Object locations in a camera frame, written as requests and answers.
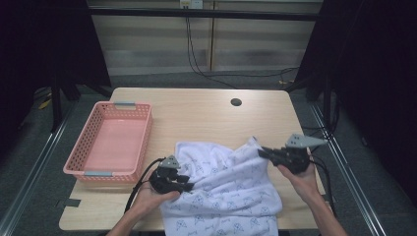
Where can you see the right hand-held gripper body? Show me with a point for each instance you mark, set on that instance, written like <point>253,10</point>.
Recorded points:
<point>293,157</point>

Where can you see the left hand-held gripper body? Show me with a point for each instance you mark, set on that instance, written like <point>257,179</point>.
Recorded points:
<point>165,180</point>

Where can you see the white printed towel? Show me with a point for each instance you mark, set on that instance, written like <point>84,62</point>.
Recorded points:
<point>223,183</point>

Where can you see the person's left hand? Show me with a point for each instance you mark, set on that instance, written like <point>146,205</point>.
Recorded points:
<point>149,200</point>

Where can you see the person's right hand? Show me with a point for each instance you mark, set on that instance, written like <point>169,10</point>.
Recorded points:
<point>305,185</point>

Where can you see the pink perforated plastic basket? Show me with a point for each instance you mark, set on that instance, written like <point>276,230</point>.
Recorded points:
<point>114,144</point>

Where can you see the black tape strip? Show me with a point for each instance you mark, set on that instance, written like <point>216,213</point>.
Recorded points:
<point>70,203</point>

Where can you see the dark curtain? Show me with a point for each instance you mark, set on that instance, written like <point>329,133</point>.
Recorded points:
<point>373,82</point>
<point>42,42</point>

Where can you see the black metal stand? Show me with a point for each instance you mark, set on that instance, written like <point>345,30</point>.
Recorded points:
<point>56,105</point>

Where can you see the small yellow object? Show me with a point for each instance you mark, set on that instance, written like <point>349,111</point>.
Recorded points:
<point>45,104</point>

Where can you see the metal floor rail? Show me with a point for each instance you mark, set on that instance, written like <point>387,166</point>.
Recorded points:
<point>350,177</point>
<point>39,160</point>

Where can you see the black horizontal frame bar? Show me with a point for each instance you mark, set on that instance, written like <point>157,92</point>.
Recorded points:
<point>203,13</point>

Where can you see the white wall power outlet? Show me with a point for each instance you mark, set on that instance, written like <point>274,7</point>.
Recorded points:
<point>191,4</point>

